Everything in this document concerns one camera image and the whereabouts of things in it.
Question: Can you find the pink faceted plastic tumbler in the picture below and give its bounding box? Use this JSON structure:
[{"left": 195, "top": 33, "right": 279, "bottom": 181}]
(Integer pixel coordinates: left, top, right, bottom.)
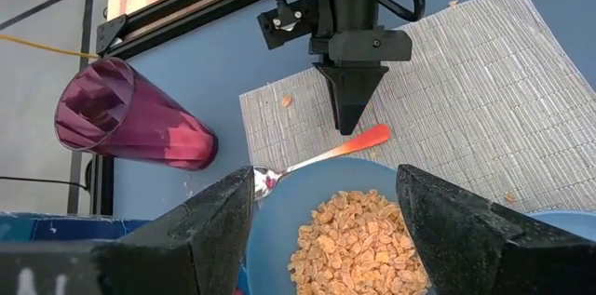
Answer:
[{"left": 53, "top": 56, "right": 220, "bottom": 172}]

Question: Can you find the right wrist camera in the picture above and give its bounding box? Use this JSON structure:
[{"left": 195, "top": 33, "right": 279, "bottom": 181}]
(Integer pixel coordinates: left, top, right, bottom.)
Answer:
[{"left": 256, "top": 0, "right": 327, "bottom": 51}]

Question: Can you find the black looped floor cable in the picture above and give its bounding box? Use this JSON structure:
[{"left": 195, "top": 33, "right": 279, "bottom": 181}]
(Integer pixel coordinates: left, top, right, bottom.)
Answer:
[{"left": 0, "top": 157, "right": 94, "bottom": 193}]

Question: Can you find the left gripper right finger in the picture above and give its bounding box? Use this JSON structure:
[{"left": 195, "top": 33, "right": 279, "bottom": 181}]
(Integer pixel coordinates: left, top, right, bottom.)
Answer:
[{"left": 395, "top": 163, "right": 596, "bottom": 295}]

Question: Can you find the yellow floor cable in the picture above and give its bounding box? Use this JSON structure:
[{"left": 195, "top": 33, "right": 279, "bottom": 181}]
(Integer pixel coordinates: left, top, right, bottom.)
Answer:
[{"left": 0, "top": 33, "right": 100, "bottom": 60}]

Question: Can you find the beige woven placemat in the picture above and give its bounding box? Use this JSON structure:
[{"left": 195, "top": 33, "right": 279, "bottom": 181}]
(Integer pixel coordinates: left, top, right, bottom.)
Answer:
[{"left": 237, "top": 0, "right": 596, "bottom": 215}]

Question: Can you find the heap of cereal flakes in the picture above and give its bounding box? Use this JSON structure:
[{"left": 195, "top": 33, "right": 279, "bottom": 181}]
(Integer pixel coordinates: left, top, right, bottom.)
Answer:
[{"left": 286, "top": 188, "right": 432, "bottom": 295}]

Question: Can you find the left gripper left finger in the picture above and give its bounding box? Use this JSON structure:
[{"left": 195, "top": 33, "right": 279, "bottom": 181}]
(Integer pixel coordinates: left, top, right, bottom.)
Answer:
[{"left": 0, "top": 166, "right": 256, "bottom": 295}]

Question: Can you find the blue bowl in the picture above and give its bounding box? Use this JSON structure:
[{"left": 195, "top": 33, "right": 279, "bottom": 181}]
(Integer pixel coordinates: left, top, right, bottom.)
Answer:
[{"left": 245, "top": 155, "right": 439, "bottom": 295}]

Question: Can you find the blue plate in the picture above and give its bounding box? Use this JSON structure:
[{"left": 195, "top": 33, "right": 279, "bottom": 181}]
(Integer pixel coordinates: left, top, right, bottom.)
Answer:
[{"left": 525, "top": 209, "right": 596, "bottom": 243}]

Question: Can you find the spoon with orange handle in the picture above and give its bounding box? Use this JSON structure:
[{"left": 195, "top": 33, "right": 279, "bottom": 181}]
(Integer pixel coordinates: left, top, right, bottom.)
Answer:
[{"left": 252, "top": 123, "right": 393, "bottom": 202}]

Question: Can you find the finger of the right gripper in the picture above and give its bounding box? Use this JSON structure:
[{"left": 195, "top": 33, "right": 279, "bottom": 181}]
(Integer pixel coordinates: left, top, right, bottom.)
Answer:
[{"left": 315, "top": 63, "right": 390, "bottom": 137}]

